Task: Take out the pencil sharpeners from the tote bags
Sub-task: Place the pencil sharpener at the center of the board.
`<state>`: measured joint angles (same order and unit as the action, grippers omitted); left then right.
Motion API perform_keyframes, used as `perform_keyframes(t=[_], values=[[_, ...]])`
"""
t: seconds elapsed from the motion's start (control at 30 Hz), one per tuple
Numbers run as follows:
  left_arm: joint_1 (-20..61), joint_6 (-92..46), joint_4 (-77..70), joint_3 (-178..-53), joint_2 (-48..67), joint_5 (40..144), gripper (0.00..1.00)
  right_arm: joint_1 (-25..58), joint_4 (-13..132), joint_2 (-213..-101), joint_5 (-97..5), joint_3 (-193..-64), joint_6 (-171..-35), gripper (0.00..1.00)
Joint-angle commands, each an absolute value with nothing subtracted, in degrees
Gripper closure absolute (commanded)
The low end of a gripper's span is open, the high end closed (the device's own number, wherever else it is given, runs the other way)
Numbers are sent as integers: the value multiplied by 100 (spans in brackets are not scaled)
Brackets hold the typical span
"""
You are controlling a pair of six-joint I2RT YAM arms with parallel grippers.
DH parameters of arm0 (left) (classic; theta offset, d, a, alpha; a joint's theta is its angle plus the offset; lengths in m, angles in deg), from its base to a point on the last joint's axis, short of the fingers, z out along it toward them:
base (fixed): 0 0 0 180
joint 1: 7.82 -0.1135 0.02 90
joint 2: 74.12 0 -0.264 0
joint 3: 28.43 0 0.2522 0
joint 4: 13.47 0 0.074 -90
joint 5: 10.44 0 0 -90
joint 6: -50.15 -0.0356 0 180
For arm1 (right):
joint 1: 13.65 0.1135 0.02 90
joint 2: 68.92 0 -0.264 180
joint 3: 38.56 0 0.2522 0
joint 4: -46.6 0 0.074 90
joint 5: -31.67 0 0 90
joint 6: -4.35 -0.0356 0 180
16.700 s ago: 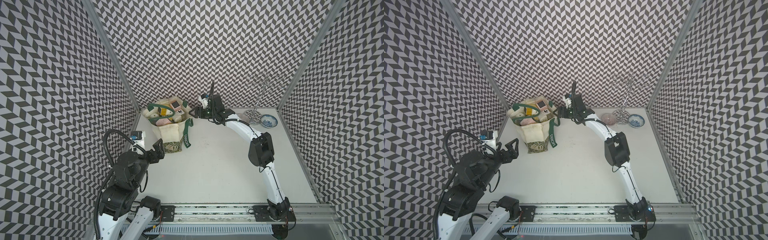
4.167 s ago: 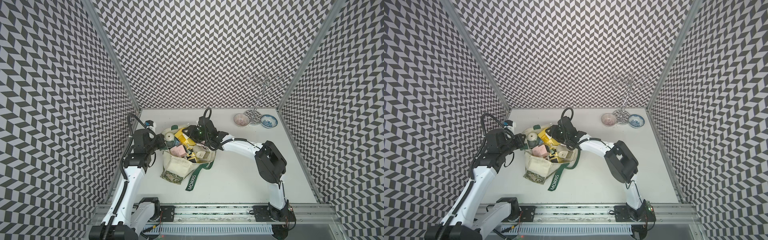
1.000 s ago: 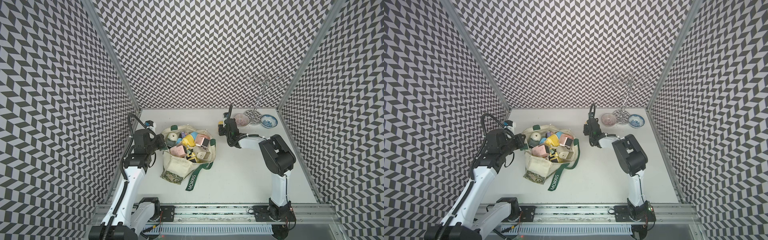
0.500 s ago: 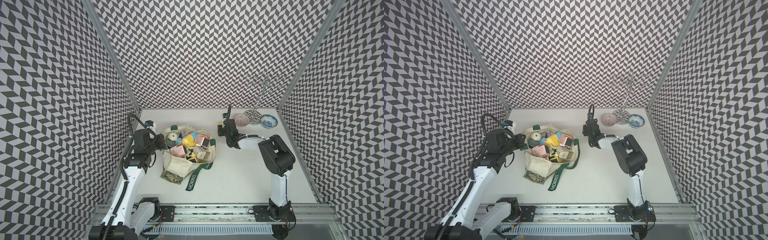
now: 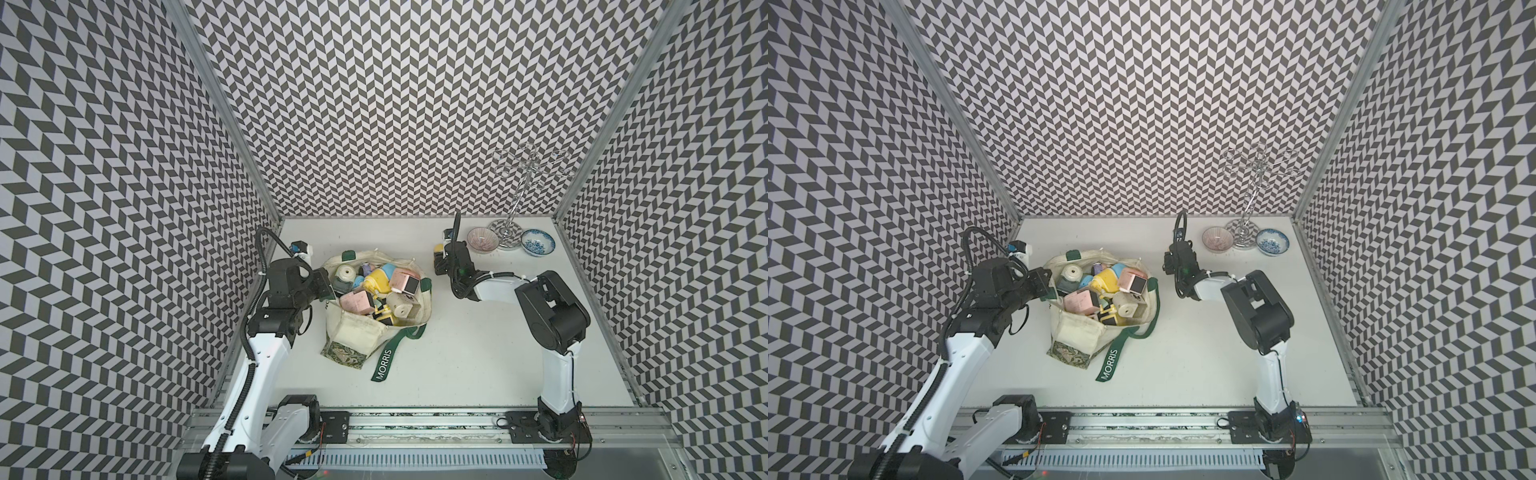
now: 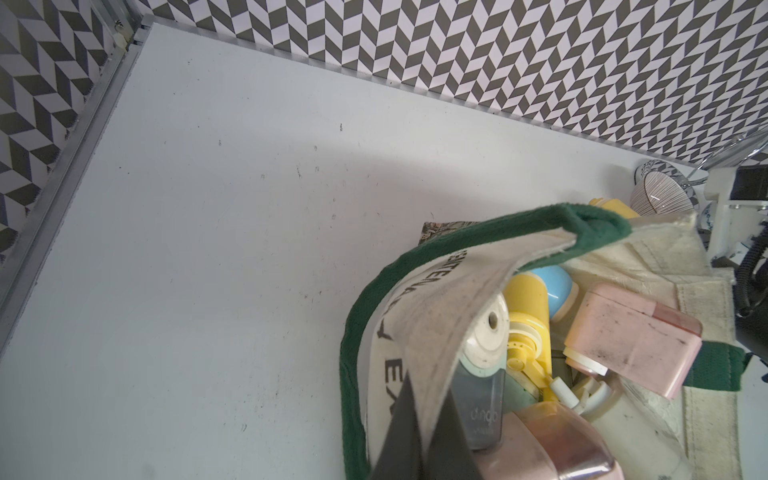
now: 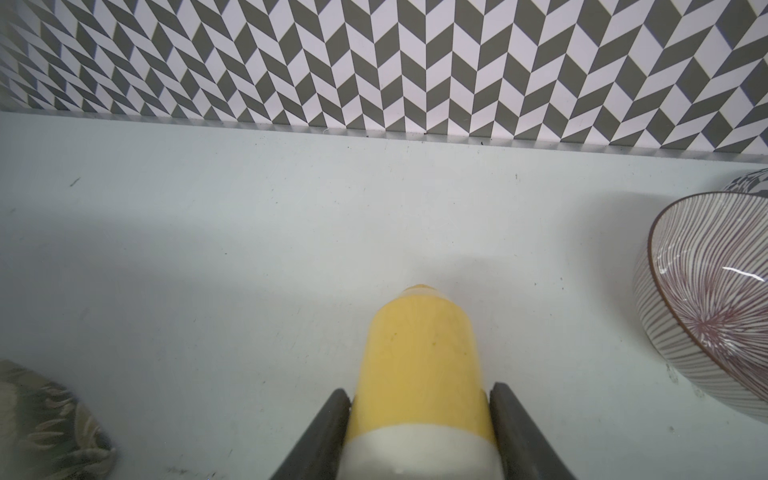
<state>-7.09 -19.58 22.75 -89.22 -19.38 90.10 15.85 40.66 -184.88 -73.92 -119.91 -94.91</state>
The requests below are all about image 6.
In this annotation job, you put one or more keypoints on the pink ribbed bowl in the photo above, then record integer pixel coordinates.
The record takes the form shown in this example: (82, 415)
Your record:
(661, 189)

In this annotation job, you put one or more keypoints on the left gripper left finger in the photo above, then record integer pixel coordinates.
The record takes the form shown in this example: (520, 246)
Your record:
(401, 454)

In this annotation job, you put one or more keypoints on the blue round pencil sharpener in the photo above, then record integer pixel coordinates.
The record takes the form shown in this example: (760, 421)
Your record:
(562, 291)

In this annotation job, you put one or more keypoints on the white cartoon pencil sharpener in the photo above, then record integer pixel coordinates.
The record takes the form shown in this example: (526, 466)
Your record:
(643, 446)

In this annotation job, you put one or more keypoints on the pink block pencil sharpener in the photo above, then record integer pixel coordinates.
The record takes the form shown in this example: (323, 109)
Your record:
(637, 338)

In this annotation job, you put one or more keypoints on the cream canvas tote bag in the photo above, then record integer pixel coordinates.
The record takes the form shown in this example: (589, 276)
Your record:
(414, 317)

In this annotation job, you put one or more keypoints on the yellow block pencil sharpener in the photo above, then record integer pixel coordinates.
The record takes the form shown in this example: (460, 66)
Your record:
(615, 206)

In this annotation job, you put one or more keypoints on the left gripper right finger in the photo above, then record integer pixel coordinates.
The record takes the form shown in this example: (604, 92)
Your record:
(448, 455)

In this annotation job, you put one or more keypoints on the pink rounded pencil sharpener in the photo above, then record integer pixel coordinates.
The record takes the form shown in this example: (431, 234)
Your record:
(548, 441)

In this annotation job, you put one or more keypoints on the mint green pencil sharpener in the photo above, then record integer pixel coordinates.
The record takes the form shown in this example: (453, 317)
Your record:
(482, 390)

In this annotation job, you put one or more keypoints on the yellow round pencil sharpener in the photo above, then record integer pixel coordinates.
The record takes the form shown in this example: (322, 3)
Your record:
(529, 352)

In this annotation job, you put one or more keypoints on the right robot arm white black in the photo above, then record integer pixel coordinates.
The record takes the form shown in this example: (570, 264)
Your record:
(736, 219)

